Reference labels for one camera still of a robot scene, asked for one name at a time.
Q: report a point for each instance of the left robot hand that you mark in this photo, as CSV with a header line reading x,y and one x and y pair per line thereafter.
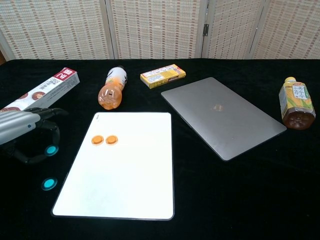
x,y
17,125

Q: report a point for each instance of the blue round magnet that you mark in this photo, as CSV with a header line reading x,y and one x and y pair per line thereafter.
x,y
49,184
51,150

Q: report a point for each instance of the orange round magnet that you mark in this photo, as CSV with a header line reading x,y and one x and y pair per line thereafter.
x,y
111,140
97,140

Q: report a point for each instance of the white magnetic board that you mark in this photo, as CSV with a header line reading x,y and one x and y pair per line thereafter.
x,y
120,180

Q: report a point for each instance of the long white wrap box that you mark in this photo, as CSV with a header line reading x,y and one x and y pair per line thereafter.
x,y
50,87

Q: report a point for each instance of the orange drink bottle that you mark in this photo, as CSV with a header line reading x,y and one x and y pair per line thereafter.
x,y
112,92

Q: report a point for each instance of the woven folding screen panel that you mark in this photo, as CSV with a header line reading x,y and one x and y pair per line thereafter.
x,y
155,30
290,30
232,30
55,30

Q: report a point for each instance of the yellow snack box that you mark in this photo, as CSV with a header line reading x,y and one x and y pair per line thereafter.
x,y
162,76

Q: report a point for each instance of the silver closed laptop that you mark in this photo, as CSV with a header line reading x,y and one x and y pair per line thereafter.
x,y
225,125

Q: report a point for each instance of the black screen hinge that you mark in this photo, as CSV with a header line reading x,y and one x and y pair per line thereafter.
x,y
206,29

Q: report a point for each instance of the black tablecloth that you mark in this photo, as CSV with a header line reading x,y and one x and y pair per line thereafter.
x,y
225,200

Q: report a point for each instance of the green tea bottle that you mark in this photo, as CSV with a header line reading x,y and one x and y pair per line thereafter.
x,y
297,105

